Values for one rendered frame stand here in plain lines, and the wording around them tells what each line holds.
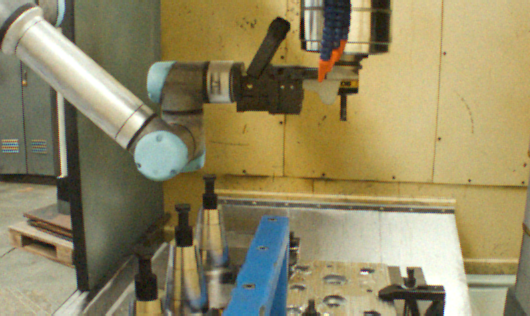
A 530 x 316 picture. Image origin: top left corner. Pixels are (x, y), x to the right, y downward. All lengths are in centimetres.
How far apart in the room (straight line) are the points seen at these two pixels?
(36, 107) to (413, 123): 423
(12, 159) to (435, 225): 456
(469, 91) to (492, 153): 24
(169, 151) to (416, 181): 135
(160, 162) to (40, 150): 487
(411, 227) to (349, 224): 22
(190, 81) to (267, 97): 13
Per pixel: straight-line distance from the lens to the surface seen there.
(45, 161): 571
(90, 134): 152
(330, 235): 198
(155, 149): 86
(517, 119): 211
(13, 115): 578
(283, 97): 96
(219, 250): 63
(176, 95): 99
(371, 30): 92
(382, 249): 195
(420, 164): 207
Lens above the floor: 148
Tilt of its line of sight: 12 degrees down
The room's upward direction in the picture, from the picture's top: 1 degrees clockwise
